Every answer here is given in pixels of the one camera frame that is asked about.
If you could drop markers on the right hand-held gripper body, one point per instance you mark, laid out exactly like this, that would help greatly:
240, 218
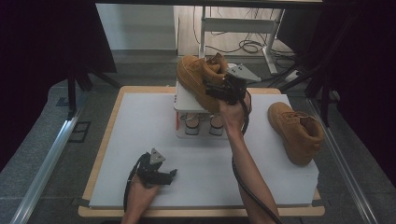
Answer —
236, 85

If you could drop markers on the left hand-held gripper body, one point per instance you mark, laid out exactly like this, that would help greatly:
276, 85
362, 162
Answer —
149, 171

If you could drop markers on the tan suede boot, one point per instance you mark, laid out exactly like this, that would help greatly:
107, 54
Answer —
194, 77
299, 133

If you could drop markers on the white two-tier shoe rack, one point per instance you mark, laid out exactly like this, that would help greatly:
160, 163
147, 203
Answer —
188, 101

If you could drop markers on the person's left hand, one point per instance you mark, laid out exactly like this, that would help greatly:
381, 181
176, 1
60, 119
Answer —
141, 196

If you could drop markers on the person's right hand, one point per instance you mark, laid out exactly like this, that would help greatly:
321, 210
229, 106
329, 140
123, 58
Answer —
233, 115

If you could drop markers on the white table mat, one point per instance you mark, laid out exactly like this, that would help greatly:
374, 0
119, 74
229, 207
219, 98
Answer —
202, 174

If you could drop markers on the white power strip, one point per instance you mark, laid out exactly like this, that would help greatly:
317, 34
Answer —
293, 75

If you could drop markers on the black tripod stand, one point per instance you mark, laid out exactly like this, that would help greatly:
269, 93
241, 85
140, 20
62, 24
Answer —
323, 93
73, 90

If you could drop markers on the black curtain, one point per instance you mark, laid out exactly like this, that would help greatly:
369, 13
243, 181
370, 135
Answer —
361, 62
37, 62

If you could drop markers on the white metal desk frame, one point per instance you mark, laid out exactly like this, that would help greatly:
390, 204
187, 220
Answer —
239, 25

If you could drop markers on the aluminium rail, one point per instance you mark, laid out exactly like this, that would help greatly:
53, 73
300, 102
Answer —
345, 168
43, 174

